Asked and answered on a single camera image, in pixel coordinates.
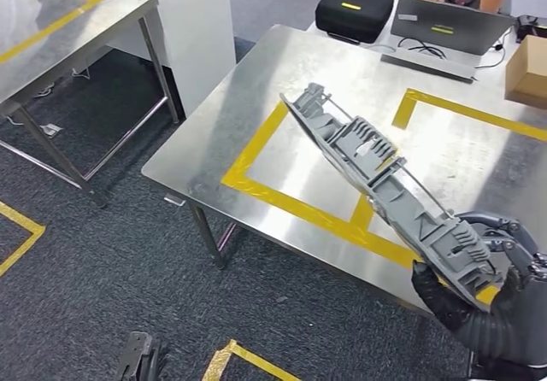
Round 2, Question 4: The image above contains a grey laptop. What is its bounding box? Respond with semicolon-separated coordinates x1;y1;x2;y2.
379;0;517;85

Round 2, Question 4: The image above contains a steel workbench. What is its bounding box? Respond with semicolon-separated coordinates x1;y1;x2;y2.
141;23;547;319

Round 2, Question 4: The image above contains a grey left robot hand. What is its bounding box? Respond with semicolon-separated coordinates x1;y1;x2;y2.
114;331;168;381

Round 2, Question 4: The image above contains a grey plastic wheel hubcap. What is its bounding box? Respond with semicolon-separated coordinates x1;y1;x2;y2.
280;82;505;313

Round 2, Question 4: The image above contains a black carrying case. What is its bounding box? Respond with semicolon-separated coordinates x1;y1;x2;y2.
315;0;395;45

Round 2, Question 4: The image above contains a black desk cable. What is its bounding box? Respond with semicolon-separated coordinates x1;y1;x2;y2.
396;36;448;61

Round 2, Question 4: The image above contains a cardboard box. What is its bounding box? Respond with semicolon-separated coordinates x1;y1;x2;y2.
505;34;547;111

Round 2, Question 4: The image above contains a white desk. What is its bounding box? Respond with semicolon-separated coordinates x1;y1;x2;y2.
307;0;547;87
107;0;237;120

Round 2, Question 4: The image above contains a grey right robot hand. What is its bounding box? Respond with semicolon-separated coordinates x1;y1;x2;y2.
411;210;547;368

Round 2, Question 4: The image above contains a black device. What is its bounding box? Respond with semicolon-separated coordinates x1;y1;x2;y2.
514;14;547;44

